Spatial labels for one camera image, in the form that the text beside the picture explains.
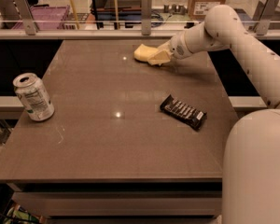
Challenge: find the purple plastic crate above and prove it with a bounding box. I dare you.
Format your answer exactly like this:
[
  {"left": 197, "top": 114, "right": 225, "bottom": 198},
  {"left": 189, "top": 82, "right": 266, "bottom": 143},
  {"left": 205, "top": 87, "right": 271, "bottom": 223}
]
[{"left": 11, "top": 5, "right": 71, "bottom": 31}]

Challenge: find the metal railing post left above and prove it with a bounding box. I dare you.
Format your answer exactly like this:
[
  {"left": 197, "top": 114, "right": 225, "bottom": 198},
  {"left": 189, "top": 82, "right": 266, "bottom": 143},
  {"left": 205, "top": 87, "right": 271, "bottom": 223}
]
[{"left": 14, "top": 0, "right": 38, "bottom": 35}]

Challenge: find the black snack bar wrapper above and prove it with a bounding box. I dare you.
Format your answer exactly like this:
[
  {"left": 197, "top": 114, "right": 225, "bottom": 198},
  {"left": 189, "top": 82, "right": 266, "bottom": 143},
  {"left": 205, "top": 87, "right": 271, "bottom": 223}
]
[{"left": 160, "top": 95, "right": 206, "bottom": 131}]

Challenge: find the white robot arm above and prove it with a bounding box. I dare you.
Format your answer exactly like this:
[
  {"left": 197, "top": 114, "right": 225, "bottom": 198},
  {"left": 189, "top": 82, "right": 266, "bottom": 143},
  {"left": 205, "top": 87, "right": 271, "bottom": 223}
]
[{"left": 147, "top": 5, "right": 280, "bottom": 224}]

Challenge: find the yellow sponge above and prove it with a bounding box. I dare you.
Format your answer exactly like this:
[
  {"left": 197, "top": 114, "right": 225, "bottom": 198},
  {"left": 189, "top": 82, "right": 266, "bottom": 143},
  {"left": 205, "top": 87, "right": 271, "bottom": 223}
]
[{"left": 133, "top": 44, "right": 158, "bottom": 62}]

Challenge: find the metal railing post right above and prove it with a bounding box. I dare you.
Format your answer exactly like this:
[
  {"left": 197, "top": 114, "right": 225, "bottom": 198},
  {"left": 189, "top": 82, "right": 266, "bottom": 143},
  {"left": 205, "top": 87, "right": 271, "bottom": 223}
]
[{"left": 253, "top": 0, "right": 280, "bottom": 35}]

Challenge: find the silver 7up can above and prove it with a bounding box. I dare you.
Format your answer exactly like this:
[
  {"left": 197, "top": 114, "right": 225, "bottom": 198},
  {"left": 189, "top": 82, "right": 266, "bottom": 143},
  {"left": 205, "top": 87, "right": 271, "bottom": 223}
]
[{"left": 13, "top": 73, "right": 55, "bottom": 121}]

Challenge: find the yellow broom handle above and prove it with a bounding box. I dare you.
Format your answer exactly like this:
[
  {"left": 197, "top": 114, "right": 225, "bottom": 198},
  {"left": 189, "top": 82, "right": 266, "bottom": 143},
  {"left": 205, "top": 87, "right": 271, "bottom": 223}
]
[{"left": 69, "top": 0, "right": 80, "bottom": 30}]

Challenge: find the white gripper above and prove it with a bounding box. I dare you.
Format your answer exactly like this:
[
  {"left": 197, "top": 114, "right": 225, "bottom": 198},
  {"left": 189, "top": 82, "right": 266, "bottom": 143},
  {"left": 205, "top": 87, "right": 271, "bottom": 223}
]
[{"left": 147, "top": 32, "right": 191, "bottom": 66}]

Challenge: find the metal railing post centre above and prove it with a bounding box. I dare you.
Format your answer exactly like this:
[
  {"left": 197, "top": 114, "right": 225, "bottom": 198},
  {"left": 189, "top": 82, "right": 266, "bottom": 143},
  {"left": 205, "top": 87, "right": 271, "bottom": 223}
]
[{"left": 141, "top": 0, "right": 152, "bottom": 35}]

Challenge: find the metal railing post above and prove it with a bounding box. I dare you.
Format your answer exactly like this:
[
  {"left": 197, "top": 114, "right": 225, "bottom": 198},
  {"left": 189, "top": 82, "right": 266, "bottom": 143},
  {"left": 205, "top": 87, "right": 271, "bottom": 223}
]
[
  {"left": 253, "top": 0, "right": 280, "bottom": 35},
  {"left": 141, "top": 0, "right": 152, "bottom": 35},
  {"left": 14, "top": 0, "right": 38, "bottom": 35}
]

